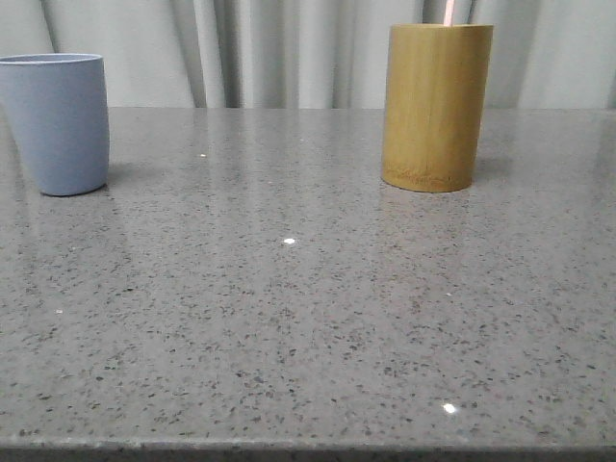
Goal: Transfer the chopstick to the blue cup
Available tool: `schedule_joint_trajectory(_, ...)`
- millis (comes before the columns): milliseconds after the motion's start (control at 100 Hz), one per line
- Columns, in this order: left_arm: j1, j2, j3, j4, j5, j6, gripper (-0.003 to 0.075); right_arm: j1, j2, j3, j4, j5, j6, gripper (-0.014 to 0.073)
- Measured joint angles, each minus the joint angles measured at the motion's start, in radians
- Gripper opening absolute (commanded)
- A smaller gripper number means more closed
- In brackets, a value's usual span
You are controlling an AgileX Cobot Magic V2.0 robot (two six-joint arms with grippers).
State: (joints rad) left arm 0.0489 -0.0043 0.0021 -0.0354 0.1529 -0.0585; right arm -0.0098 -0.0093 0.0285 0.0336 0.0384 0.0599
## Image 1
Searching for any blue plastic cup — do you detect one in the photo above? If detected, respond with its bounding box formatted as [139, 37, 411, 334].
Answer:
[1, 53, 110, 196]

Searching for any bamboo cylinder holder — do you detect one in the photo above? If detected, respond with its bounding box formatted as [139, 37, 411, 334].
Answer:
[381, 24, 494, 193]

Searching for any grey curtain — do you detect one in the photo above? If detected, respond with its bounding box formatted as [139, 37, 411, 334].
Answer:
[1, 1, 615, 109]

